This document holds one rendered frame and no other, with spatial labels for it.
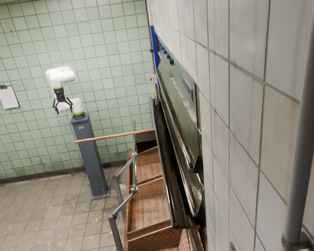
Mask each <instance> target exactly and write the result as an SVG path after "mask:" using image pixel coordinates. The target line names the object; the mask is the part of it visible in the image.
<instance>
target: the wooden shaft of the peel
mask: <svg viewBox="0 0 314 251"><path fill-rule="evenodd" d="M152 131H155V129H154V128H152V129H146V130H139V131H133V132H126V133H120V134H114V135H107V136H101V137H94V138H88V139H81V140H75V141H74V143H81V142H88V141H94V140H100V139H107V138H113V137H120V136H126V135H133V134H139V133H145V132H152Z"/></svg>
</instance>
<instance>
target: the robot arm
mask: <svg viewBox="0 0 314 251"><path fill-rule="evenodd" d="M45 75H46V78H47V80H48V82H49V84H50V86H51V89H52V92H53V95H54V103H53V107H52V108H55V111H57V114H59V112H61V113H63V112H67V111H71V113H72V112H73V114H74V120H81V119H83V118H85V117H86V115H85V112H83V106H82V103H81V99H80V98H72V99H69V98H68V97H64V89H63V86H62V83H64V82H65V83H66V82H72V81H74V80H75V74H74V72H73V70H72V68H71V67H70V66H62V67H59V68H53V69H48V70H47V71H46V73H45ZM65 99H67V100H65ZM55 105H56V106H55Z"/></svg>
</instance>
